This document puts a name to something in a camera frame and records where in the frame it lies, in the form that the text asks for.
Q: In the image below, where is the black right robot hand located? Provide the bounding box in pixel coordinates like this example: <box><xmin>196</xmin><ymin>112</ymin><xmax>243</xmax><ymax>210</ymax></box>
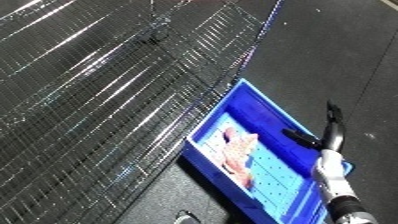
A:
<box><xmin>278</xmin><ymin>99</ymin><xmax>349</xmax><ymax>153</ymax></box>

